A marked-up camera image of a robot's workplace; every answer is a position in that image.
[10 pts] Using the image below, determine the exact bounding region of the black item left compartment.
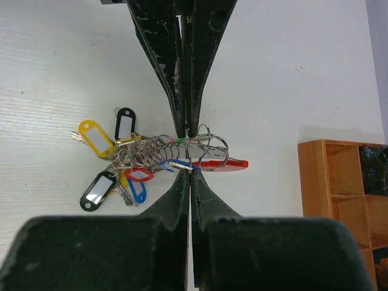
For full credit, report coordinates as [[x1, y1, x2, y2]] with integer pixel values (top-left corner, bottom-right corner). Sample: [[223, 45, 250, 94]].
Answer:
[[359, 144, 387, 196]]

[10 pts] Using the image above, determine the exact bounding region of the keyring bunch with red opener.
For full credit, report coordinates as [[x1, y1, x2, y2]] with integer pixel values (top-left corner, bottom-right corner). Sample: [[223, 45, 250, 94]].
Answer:
[[71, 107, 249, 212]]

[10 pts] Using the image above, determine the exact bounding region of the wooden compartment tray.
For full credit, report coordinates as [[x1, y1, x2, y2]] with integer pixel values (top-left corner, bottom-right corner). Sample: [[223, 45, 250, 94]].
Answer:
[[298, 139, 387, 290]]

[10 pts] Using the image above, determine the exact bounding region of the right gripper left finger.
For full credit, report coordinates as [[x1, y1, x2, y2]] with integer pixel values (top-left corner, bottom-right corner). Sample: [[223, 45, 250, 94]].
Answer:
[[1, 170, 190, 290]]

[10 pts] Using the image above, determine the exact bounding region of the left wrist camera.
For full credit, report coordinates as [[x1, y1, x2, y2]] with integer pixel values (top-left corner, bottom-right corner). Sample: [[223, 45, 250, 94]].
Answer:
[[100, 0, 127, 5]]

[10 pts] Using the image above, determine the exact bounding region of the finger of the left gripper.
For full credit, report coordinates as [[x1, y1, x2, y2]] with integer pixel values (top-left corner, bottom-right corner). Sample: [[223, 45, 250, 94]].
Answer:
[[184, 0, 237, 129], [127, 0, 186, 136]]

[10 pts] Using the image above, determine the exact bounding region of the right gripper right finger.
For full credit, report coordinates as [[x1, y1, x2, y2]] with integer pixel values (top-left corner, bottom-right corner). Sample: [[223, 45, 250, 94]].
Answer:
[[190, 170, 373, 290]]

